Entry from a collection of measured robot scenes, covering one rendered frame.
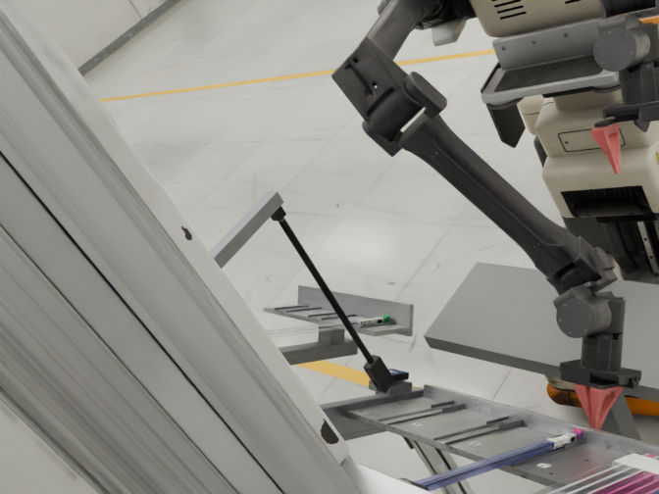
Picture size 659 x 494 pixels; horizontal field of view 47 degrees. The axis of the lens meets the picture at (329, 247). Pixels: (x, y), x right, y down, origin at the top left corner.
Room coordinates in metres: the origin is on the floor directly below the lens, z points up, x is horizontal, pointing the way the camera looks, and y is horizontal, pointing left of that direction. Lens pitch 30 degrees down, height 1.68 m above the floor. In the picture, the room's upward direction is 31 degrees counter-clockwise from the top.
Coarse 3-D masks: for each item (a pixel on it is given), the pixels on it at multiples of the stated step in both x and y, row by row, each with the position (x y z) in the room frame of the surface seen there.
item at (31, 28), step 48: (0, 0) 0.29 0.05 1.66; (48, 48) 0.29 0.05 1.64; (96, 96) 0.30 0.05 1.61; (144, 192) 0.29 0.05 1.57; (192, 240) 0.30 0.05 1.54; (288, 384) 0.29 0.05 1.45; (0, 432) 0.24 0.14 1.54; (336, 432) 0.30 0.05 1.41; (0, 480) 0.23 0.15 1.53; (48, 480) 0.24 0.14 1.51; (384, 480) 0.27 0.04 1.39
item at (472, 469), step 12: (576, 432) 0.76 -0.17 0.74; (540, 444) 0.72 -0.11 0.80; (552, 444) 0.73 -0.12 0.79; (504, 456) 0.69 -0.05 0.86; (516, 456) 0.69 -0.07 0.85; (528, 456) 0.70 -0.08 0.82; (468, 468) 0.65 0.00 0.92; (480, 468) 0.66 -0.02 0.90; (492, 468) 0.67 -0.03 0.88; (420, 480) 0.63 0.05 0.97; (432, 480) 0.62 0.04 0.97; (444, 480) 0.63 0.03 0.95; (456, 480) 0.64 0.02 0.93
